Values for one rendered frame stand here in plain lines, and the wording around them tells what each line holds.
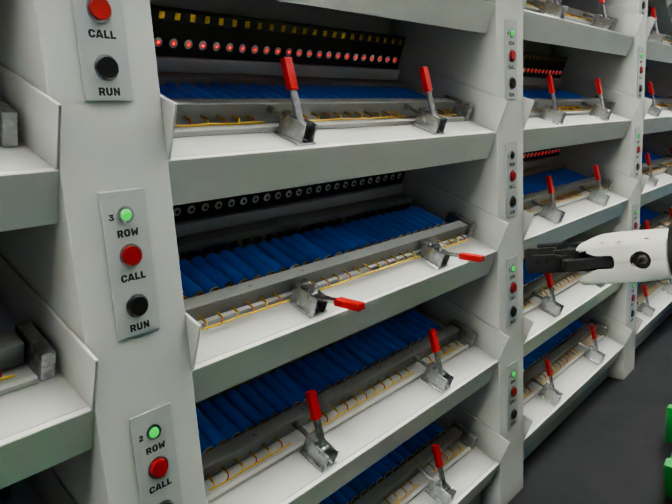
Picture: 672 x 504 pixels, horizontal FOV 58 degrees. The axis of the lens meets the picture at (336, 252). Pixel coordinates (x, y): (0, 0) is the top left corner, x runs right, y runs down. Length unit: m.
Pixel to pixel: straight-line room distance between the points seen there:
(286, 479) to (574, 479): 0.73
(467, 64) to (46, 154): 0.71
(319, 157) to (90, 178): 0.27
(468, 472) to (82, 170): 0.83
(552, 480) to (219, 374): 0.86
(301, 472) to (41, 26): 0.53
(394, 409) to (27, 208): 0.57
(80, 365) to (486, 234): 0.70
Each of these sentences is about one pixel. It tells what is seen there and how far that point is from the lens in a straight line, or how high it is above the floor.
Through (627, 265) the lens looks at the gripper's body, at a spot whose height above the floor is 0.52.
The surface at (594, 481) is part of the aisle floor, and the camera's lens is 1.34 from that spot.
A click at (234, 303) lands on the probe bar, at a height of 0.51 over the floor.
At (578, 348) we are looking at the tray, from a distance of 1.64.
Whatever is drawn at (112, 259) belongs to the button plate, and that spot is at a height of 0.60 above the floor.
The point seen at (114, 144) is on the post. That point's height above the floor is 0.69.
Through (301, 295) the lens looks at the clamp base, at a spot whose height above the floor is 0.51.
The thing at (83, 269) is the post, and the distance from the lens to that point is 0.51.
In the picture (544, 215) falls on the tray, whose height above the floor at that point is 0.50.
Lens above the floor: 0.69
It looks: 11 degrees down
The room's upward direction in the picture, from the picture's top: 4 degrees counter-clockwise
